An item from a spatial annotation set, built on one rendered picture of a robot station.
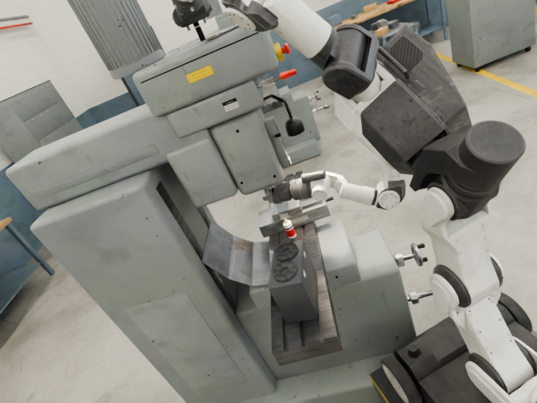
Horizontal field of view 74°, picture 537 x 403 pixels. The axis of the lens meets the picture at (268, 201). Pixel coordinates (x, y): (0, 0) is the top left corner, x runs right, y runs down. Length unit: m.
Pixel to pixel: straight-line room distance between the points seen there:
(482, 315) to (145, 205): 1.18
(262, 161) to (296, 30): 0.59
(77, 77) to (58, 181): 7.39
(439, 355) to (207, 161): 1.15
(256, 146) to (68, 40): 7.67
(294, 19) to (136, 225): 0.92
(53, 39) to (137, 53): 7.63
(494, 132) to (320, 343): 0.82
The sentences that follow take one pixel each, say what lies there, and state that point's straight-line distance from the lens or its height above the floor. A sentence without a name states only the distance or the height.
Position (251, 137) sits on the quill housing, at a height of 1.54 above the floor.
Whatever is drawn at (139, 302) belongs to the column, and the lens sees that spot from 1.71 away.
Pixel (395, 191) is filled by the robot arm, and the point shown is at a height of 1.18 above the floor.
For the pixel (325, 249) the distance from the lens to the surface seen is 1.70.
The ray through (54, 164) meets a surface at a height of 1.71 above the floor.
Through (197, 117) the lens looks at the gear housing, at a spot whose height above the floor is 1.68.
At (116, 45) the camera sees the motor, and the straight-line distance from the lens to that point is 1.34.
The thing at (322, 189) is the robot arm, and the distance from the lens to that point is 1.40.
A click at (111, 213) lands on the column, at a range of 1.44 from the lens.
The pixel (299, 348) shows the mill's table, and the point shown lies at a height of 0.95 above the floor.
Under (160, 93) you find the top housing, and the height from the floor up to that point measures 1.80.
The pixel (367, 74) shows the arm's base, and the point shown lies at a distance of 0.97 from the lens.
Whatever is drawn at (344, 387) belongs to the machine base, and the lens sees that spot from 2.08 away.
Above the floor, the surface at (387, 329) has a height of 0.39.
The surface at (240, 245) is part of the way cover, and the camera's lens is 1.83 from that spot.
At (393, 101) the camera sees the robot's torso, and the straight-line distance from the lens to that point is 1.03.
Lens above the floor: 1.96
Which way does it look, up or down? 29 degrees down
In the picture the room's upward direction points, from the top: 24 degrees counter-clockwise
